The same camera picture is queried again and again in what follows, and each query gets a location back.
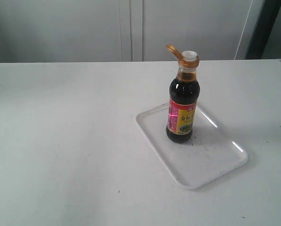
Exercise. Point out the white plastic tray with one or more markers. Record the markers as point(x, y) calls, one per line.
point(208, 155)

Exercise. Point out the dark vertical post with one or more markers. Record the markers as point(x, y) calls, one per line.
point(263, 28)

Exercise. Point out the white cabinet doors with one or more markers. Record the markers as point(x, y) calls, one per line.
point(124, 30)

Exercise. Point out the dark soy sauce bottle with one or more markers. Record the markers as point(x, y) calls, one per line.
point(184, 91)

